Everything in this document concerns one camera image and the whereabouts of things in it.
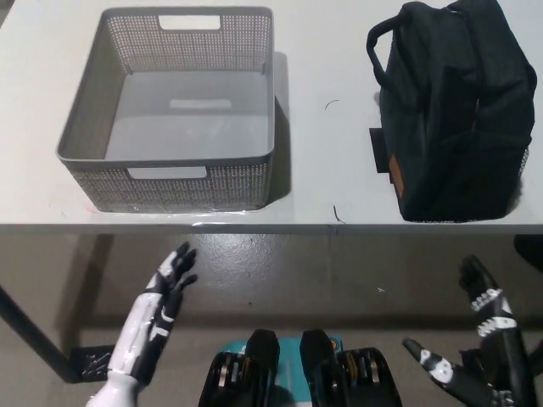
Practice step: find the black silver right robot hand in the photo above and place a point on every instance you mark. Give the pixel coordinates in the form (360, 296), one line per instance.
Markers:
(496, 322)

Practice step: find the black teal robot body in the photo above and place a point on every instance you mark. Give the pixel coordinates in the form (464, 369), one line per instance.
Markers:
(263, 360)

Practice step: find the black rounded object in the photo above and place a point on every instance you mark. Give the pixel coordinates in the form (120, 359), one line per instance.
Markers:
(530, 250)

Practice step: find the black floor tape patch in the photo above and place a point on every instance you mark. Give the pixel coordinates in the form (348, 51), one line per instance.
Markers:
(91, 362)

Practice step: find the black table leg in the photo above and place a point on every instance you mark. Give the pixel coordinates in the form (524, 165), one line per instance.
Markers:
(29, 326)

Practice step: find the clear tape strip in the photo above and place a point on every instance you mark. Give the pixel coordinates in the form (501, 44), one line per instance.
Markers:
(203, 216)

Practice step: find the thin dark thread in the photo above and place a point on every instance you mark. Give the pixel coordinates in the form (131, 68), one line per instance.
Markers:
(331, 103)

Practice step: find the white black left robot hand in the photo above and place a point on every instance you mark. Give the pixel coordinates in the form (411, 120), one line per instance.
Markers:
(144, 322)

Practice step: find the grey perforated plastic basket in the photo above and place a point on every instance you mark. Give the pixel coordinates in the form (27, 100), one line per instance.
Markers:
(186, 127)

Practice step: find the black fabric backpack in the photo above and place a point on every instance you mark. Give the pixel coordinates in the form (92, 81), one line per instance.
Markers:
(458, 127)

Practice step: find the black cross tape patch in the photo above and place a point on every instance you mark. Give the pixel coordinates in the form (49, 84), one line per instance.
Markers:
(376, 148)

